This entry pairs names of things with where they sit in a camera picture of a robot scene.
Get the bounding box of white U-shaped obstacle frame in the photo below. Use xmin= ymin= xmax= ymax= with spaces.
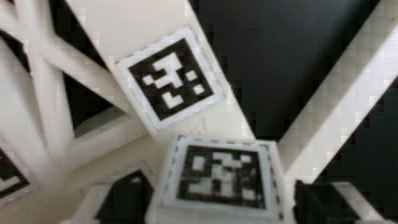
xmin=278 ymin=0 xmax=398 ymax=184

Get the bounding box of white tagged cube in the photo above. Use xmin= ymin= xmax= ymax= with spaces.
xmin=145 ymin=136 xmax=291 ymax=224

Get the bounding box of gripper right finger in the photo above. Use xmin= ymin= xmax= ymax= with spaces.
xmin=293 ymin=179 xmax=392 ymax=224

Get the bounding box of white chair back part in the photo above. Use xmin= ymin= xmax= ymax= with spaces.
xmin=0 ymin=0 xmax=252 ymax=224

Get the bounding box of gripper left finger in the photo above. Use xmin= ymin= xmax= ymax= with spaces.
xmin=58 ymin=169 xmax=156 ymax=224

